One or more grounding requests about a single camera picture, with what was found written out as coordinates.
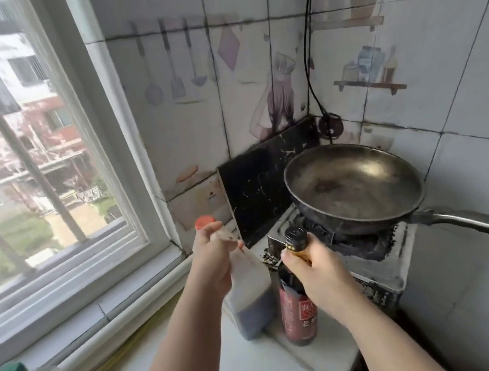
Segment person's right hand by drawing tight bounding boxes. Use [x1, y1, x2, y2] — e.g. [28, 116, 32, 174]
[278, 227, 363, 322]

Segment person's left hand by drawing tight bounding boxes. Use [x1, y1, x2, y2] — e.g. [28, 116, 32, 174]
[184, 218, 251, 300]

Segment dark soy sauce bottle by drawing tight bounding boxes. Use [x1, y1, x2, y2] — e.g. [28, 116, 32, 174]
[270, 224, 324, 349]

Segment plastic jug orange cap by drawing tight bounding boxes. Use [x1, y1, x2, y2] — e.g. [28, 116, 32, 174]
[193, 207, 281, 346]

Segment person's right forearm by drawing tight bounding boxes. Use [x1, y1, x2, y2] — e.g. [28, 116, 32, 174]
[337, 278, 451, 371]

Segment person's left forearm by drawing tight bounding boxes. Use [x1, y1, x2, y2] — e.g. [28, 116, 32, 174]
[108, 266, 244, 371]

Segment steel gas stove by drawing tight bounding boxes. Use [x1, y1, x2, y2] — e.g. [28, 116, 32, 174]
[255, 186, 427, 325]

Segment black splash board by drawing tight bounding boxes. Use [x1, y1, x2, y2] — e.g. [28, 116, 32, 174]
[211, 114, 334, 252]

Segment dark metal wok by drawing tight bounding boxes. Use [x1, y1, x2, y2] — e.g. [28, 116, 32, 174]
[279, 121, 489, 286]

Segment long white horizontal pipe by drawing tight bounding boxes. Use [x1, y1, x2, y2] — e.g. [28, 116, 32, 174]
[0, 254, 208, 371]

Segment black hanging ladle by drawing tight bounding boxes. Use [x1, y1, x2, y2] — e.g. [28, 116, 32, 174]
[293, 0, 346, 143]

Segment red brick apartment building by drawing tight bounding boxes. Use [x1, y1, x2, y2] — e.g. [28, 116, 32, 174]
[0, 0, 127, 295]

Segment grey window security bars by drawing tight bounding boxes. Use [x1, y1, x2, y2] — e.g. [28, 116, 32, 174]
[0, 18, 93, 277]

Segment long yellow gas hose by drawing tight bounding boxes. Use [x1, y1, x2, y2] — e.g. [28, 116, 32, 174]
[70, 300, 194, 371]

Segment white window frame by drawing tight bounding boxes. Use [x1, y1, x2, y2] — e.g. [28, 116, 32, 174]
[0, 0, 193, 359]

